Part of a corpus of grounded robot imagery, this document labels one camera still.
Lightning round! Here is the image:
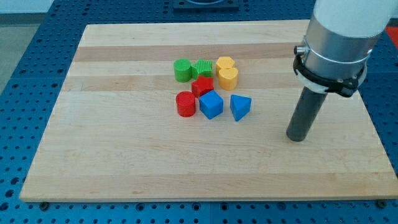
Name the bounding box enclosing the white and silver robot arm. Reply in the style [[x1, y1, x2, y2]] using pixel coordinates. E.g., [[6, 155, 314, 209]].
[[293, 0, 397, 97]]

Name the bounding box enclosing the red star block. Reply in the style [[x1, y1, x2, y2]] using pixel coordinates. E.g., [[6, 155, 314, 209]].
[[191, 76, 214, 98]]

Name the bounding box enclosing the green star block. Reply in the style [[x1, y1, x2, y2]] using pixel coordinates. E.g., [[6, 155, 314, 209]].
[[191, 59, 213, 80]]

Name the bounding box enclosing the blue cube block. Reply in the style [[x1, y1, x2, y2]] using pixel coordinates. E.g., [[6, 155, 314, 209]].
[[199, 90, 224, 119]]

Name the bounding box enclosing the red cylinder block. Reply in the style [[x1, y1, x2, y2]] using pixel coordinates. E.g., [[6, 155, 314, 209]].
[[175, 91, 196, 117]]

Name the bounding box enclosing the blue triangle block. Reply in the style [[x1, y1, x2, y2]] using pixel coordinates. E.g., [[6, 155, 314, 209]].
[[230, 95, 252, 121]]

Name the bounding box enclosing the yellow heart block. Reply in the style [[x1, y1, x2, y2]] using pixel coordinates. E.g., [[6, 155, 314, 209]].
[[218, 68, 239, 91]]

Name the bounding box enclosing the green cylinder block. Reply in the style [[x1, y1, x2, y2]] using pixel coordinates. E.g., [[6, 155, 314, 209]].
[[174, 58, 192, 83]]

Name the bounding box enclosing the yellow hexagon block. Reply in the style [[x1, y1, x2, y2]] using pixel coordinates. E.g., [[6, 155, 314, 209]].
[[216, 56, 235, 76]]

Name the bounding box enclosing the wooden board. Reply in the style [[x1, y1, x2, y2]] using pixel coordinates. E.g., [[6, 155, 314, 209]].
[[19, 20, 397, 202]]

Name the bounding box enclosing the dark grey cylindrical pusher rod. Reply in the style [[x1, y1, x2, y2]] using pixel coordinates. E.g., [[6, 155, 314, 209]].
[[286, 87, 327, 142]]

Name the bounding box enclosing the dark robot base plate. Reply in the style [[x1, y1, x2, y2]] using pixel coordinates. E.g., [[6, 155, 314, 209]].
[[172, 0, 239, 11]]

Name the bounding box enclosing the black cable clamp ring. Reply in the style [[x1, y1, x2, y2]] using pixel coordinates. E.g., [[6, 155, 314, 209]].
[[292, 54, 368, 98]]

